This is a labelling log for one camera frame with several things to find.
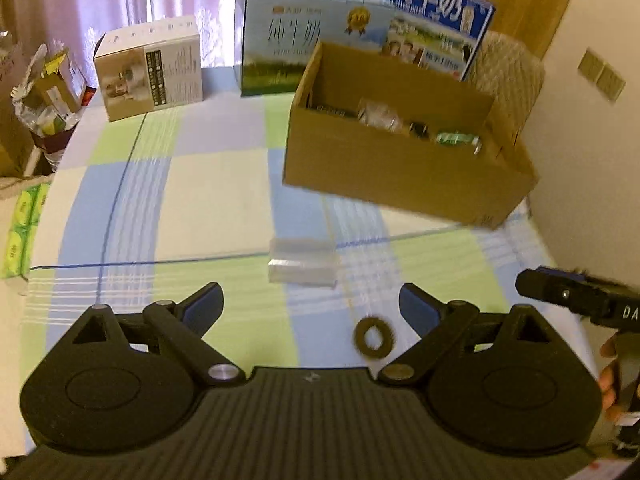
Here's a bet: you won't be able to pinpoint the brown knitted ring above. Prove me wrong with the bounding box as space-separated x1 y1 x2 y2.
351 314 398 361

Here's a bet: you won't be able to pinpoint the clear plastic cup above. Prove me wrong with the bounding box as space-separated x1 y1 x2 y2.
267 237 337 288

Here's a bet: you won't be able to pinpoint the silver green tea bag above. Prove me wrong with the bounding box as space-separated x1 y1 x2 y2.
435 131 483 155

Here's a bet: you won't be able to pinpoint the clear plastic bag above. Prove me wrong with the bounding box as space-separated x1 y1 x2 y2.
357 99 407 133

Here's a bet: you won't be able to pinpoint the black shaver box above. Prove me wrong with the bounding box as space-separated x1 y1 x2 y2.
308 103 358 119

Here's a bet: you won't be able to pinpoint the person right hand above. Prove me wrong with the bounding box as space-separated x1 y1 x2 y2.
598 335 624 422

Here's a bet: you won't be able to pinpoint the green tissue pack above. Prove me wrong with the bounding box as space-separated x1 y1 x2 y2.
1 182 51 280

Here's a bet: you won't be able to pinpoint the quilted beige chair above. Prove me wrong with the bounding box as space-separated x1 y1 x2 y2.
465 30 546 133

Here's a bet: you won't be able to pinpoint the brown cardboard box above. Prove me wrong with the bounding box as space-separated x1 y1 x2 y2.
283 42 538 229

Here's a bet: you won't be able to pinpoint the brown cardboard boxes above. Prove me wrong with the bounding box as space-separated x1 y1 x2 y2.
0 39 36 179

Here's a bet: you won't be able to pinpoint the white beige product box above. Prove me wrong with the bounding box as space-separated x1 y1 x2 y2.
93 15 203 122

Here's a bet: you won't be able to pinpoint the dark blue milk carton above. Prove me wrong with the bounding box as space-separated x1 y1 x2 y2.
382 0 495 80

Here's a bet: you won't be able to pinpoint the light blue milk carton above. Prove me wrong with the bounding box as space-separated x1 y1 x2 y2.
234 0 396 96

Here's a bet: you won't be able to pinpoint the double wall socket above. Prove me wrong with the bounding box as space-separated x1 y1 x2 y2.
577 49 626 103

